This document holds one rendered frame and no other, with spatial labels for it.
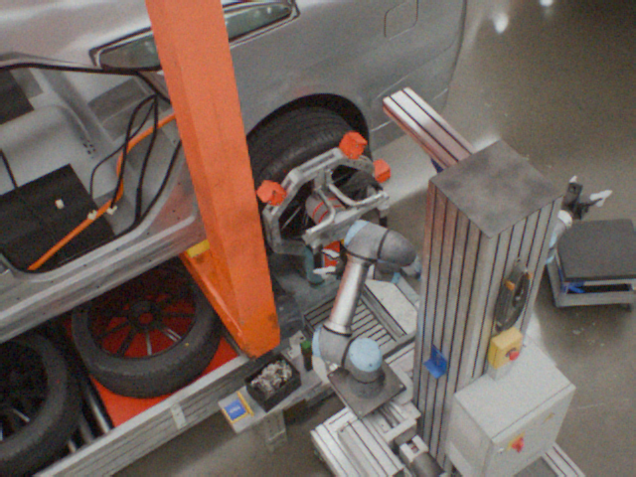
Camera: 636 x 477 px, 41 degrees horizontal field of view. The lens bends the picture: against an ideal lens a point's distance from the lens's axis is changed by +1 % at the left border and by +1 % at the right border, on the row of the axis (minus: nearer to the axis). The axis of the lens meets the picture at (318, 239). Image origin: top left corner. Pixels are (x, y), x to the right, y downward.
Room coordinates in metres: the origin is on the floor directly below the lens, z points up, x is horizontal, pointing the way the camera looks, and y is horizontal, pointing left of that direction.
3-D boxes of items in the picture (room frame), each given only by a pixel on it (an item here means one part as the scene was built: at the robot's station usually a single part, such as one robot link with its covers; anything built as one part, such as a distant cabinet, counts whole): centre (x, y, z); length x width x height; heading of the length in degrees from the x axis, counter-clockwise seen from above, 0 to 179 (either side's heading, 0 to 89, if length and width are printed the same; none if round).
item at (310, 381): (1.70, 0.27, 0.44); 0.43 x 0.17 x 0.03; 119
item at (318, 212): (2.32, -0.06, 0.85); 0.21 x 0.14 x 0.14; 29
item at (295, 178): (2.39, -0.02, 0.85); 0.54 x 0.07 x 0.54; 119
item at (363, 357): (1.53, -0.13, 0.98); 0.13 x 0.12 x 0.14; 59
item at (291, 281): (2.54, 0.06, 0.32); 0.40 x 0.30 x 0.28; 119
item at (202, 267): (2.22, 0.47, 0.69); 0.52 x 0.17 x 0.35; 29
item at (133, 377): (2.14, 0.83, 0.39); 0.66 x 0.66 x 0.24
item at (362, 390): (1.52, -0.13, 0.87); 0.15 x 0.15 x 0.10
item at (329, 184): (2.33, -0.17, 1.03); 0.19 x 0.18 x 0.11; 29
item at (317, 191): (2.23, 0.00, 1.03); 0.19 x 0.18 x 0.11; 29
